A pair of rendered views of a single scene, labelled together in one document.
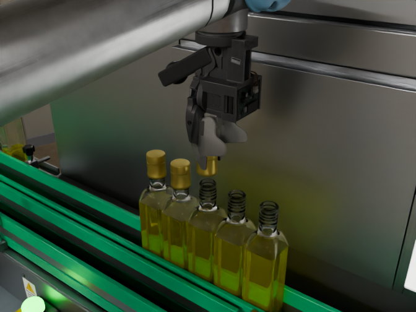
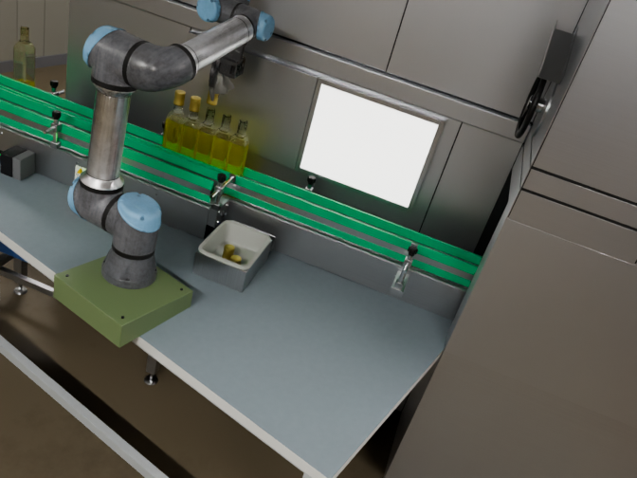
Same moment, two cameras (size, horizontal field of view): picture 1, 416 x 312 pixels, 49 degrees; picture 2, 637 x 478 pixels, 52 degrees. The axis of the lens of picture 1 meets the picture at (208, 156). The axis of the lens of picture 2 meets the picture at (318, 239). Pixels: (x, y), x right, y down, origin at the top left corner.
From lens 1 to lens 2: 1.47 m
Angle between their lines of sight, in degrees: 25
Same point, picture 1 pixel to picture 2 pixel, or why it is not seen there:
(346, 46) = (282, 49)
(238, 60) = (239, 51)
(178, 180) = (194, 106)
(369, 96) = (291, 74)
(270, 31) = not seen: hidden behind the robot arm
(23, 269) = (78, 158)
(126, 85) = not seen: hidden behind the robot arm
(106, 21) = (226, 44)
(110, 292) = (152, 165)
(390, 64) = (300, 61)
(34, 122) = not seen: outside the picture
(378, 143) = (293, 96)
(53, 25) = (215, 45)
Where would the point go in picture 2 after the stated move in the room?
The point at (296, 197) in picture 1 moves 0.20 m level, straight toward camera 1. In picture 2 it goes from (251, 122) to (253, 148)
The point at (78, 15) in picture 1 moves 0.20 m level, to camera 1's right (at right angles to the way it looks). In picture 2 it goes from (220, 42) to (293, 52)
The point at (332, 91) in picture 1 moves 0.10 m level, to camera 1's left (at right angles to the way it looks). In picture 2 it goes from (275, 69) to (245, 65)
